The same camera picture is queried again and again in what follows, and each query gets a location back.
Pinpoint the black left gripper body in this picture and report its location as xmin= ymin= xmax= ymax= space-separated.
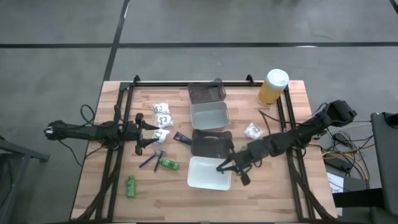
xmin=123 ymin=113 xmax=145 ymax=156

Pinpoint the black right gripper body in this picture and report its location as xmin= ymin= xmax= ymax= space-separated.
xmin=229 ymin=145 xmax=261 ymax=187

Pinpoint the blue disposable razor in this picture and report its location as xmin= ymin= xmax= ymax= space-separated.
xmin=138 ymin=149 xmax=160 ymax=169
xmin=153 ymin=149 xmax=167 ymax=173

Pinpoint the dark brown plastic bin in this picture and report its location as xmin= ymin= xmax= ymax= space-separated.
xmin=190 ymin=129 xmax=234 ymax=159

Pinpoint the white plastic bin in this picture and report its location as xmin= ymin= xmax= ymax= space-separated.
xmin=187 ymin=156 xmax=233 ymax=192

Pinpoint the light grey plastic bin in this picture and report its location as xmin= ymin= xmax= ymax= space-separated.
xmin=189 ymin=101 xmax=231 ymax=131

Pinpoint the smoky translucent plastic bin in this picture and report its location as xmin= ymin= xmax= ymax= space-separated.
xmin=187 ymin=77 xmax=227 ymax=105

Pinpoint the yellow wipes canister white lid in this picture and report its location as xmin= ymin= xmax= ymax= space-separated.
xmin=256 ymin=68 xmax=290 ymax=108

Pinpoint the black power brick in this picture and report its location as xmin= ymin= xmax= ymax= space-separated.
xmin=325 ymin=157 xmax=354 ymax=172

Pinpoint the white paper sheet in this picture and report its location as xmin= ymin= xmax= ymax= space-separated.
xmin=326 ymin=172 xmax=345 ymax=194

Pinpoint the grey metal cart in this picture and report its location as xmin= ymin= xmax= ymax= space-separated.
xmin=0 ymin=135 xmax=50 ymax=224

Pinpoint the dark grey chair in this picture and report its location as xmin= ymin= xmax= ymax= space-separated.
xmin=369 ymin=111 xmax=398 ymax=224

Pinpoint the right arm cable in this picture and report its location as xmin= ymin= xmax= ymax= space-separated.
xmin=258 ymin=109 xmax=312 ymax=133

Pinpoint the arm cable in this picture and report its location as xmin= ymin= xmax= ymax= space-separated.
xmin=258 ymin=109 xmax=312 ymax=133
xmin=57 ymin=104 xmax=122 ymax=167

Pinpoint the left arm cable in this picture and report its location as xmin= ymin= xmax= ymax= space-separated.
xmin=57 ymin=104 xmax=122 ymax=167

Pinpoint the yellow floor cable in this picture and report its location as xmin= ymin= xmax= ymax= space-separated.
xmin=322 ymin=143 xmax=376 ymax=181

